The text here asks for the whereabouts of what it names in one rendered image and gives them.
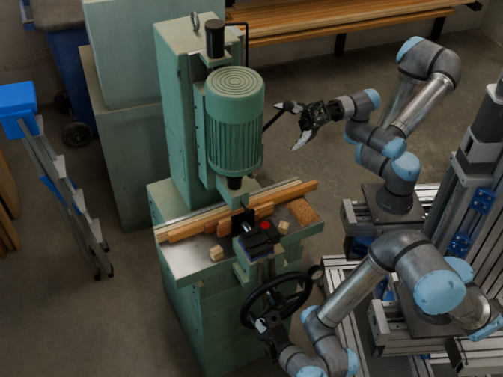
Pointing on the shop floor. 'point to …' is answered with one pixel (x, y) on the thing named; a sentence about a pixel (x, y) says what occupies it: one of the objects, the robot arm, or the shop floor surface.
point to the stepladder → (52, 169)
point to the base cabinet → (220, 321)
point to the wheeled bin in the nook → (66, 62)
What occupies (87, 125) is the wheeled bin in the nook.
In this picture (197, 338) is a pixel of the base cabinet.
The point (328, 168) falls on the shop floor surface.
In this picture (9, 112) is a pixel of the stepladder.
